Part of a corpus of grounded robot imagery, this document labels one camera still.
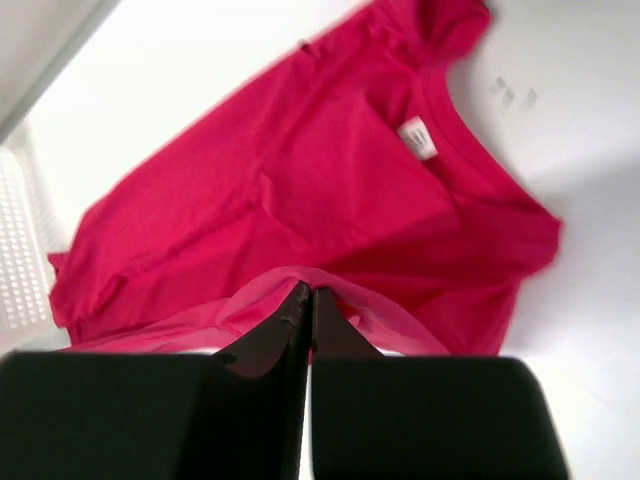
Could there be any red t-shirt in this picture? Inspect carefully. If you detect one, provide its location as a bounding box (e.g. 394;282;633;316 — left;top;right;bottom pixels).
49;1;561;355

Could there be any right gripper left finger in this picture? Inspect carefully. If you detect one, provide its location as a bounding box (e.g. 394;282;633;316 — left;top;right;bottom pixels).
1;283;311;479

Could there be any white plastic basket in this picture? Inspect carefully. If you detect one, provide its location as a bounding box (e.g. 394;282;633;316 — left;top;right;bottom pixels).
1;124;58;337

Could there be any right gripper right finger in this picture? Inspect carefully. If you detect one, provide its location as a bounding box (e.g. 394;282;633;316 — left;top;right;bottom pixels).
311;288;569;479

